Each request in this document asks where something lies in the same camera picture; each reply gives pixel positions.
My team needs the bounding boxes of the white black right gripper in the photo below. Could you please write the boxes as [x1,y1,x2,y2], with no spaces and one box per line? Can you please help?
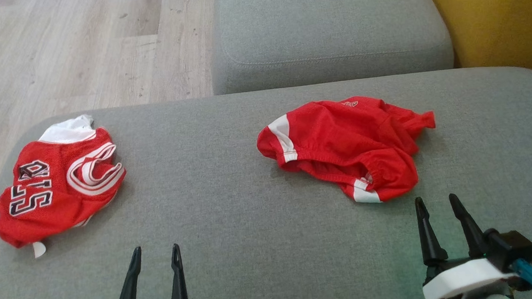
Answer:
[414,189,521,299]

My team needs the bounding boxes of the red jersey with black numbers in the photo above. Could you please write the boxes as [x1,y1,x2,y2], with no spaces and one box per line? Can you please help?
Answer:
[0,113,132,261]

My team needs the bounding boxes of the large grey sofa seat cushion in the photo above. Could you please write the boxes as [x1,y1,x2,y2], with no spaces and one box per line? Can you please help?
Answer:
[0,64,532,299]

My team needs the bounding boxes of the red shorts with white stripes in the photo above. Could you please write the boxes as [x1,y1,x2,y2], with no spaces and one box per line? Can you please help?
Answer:
[254,92,440,211]

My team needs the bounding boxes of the small grey sofa cushion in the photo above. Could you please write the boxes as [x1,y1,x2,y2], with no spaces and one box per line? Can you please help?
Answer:
[207,0,456,96]

